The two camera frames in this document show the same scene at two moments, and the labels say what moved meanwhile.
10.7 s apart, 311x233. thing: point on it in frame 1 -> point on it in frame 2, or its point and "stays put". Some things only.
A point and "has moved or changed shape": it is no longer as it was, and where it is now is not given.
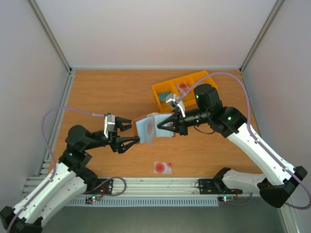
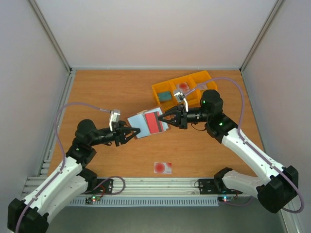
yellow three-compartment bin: [190, 100] stays put
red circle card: [163, 168] stays put
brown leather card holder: [146, 129] has moved or changed shape
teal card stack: [162, 96] stays put
